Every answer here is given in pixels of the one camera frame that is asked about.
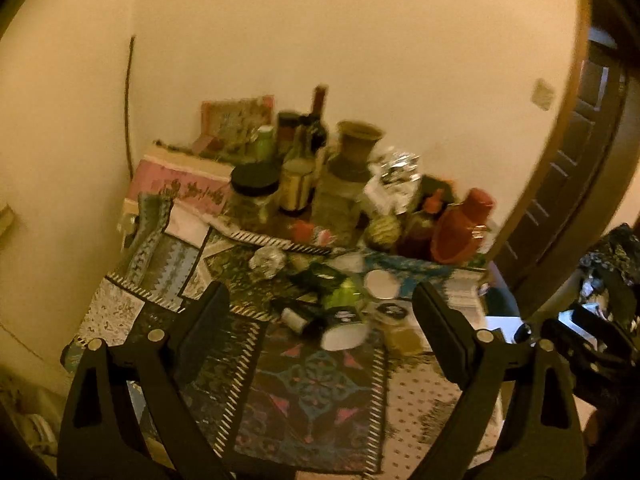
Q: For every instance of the beige light switch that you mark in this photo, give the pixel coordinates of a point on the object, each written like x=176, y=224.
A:
x=543, y=93

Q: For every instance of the green plastic bottle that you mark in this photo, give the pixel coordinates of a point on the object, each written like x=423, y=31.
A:
x=266, y=145

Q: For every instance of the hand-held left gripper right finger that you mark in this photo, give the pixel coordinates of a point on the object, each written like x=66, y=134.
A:
x=441, y=332

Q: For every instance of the red and white wrapper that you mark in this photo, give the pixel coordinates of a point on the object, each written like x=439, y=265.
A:
x=310, y=232

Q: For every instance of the white paper stack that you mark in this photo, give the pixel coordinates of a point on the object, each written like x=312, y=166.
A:
x=465, y=290

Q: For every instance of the red jar with dark lid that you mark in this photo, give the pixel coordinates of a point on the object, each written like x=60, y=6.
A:
x=287, y=132

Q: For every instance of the dark wine bottle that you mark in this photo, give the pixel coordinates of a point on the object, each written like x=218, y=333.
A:
x=315, y=125

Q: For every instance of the red plastic jug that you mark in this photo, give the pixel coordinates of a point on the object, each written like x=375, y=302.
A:
x=462, y=230

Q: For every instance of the patterned patchwork tablecloth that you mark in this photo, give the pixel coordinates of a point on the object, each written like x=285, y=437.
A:
x=320, y=390

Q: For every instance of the golden tin can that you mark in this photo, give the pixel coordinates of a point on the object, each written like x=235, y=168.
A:
x=296, y=185

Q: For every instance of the white round lid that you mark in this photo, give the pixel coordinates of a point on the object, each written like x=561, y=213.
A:
x=382, y=284

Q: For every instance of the yellow knitted ball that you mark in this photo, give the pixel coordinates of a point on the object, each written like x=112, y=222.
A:
x=382, y=232

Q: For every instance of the black and green packet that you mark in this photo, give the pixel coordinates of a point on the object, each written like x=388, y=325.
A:
x=315, y=275

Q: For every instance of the brown wooden door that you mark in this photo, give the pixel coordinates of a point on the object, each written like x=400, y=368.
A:
x=575, y=160

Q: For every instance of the glass jar with black lid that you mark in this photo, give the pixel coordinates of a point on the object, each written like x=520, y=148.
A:
x=254, y=190

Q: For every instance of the dark bottle with white cap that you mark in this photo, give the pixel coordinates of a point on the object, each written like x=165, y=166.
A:
x=295, y=317

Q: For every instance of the small white dish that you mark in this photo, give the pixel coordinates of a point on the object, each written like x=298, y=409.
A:
x=349, y=262

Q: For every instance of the silver foil bag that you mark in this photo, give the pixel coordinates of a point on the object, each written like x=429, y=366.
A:
x=397, y=175

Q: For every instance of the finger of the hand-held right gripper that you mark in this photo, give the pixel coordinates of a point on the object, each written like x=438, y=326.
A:
x=562, y=340

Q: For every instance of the person's patterned clothing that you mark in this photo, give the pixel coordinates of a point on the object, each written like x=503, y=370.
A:
x=615, y=260

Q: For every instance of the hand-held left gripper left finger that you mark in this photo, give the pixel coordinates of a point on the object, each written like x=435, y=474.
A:
x=200, y=332

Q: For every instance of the yellow jar with black lid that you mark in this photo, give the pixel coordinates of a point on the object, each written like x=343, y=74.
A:
x=397, y=330

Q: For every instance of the pink printed box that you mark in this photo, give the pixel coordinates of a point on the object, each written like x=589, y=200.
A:
x=185, y=180

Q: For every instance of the brown clay vase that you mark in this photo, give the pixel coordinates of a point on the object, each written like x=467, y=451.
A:
x=356, y=150

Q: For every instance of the brown bottle with red cap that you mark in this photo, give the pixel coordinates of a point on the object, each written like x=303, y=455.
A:
x=420, y=230

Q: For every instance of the foil ball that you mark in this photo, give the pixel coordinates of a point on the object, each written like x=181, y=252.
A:
x=267, y=261

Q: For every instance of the floral printed box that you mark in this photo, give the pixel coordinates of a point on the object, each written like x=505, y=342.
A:
x=235, y=120

